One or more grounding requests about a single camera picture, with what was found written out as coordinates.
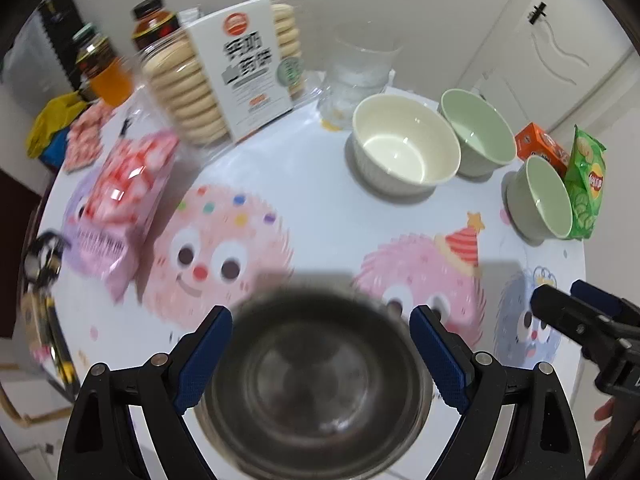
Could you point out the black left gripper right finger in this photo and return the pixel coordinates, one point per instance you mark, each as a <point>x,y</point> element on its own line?
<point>542,441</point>

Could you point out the orange juice bottle left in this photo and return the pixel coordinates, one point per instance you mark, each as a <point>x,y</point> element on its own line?
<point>99,62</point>

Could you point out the orange juice bottle right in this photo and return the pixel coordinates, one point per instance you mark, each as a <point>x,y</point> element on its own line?
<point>153,22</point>

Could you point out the right human hand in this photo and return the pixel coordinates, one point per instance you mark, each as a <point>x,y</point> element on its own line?
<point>603,413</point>

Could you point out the cartoon printed table cover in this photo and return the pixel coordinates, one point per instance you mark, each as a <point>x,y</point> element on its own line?
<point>290,203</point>

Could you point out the orange juice bottle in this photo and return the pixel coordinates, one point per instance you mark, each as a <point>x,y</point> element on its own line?
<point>99,62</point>
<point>153,22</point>

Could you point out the cream ceramic bowl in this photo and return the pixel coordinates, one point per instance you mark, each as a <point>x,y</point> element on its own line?
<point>402,148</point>

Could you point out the pink patterned cloth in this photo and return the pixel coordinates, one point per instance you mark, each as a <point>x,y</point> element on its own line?
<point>84,141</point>

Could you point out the green chips bag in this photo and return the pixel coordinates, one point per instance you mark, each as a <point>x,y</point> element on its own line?
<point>584,182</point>

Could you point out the green ceramic bowl near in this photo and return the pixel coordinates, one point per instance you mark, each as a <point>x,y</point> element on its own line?
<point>538,202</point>

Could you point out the black yellow utility knife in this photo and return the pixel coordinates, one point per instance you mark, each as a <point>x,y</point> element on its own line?
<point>63,361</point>

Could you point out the large stainless steel bowl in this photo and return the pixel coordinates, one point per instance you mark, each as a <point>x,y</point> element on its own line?
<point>315,383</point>

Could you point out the green ceramic bowl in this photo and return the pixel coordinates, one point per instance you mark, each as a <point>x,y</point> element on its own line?
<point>538,202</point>
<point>486,140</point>

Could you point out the yellow plastic bag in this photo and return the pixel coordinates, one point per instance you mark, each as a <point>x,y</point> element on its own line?
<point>58,114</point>

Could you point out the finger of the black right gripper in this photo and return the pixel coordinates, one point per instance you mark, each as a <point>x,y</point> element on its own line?
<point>619,309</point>
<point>577,320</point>

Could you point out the pink snack bag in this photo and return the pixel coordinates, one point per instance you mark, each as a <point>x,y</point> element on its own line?
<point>109,217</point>

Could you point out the biscuit package white label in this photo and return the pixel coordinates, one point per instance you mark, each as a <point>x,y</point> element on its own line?
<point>229,73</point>

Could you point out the brown cardboard tag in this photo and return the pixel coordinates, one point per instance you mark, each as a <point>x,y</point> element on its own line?
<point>35,321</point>

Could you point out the green ceramic bowl far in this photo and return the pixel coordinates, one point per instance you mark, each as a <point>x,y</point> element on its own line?
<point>486,140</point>

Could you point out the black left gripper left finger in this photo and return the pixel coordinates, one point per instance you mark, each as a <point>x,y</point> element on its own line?
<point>100,442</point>

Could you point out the clear plastic cup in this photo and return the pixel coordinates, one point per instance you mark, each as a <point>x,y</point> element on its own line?
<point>361,58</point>

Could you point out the orange cracker box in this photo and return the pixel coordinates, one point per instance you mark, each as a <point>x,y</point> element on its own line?
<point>533,140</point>

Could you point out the black door hook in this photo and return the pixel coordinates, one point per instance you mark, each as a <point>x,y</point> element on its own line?
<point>537,13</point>

